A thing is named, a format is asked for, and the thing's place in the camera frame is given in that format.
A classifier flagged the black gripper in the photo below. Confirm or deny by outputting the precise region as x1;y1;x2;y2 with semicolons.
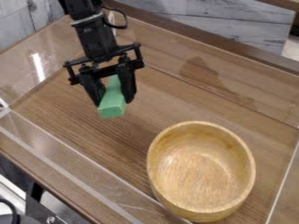
63;17;146;107

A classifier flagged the green rectangular block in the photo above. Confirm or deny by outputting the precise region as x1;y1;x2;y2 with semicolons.
98;75;127;119

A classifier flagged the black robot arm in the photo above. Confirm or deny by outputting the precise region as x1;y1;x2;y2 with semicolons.
62;0;146;106

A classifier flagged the brown wooden bowl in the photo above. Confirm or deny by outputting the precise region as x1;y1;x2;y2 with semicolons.
146;121;257;222

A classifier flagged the black table leg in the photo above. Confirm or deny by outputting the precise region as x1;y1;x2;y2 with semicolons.
27;182;45;202

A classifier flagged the black device with bolt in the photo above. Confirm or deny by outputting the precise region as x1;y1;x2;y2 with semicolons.
25;198;74;224

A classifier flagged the clear acrylic corner bracket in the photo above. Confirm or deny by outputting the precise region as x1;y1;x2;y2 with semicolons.
107;11;118;36

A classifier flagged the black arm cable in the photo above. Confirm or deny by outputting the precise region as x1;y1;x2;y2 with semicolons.
102;6;130;30

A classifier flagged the black cable below table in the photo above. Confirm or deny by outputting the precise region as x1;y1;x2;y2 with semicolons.
0;198;22;224

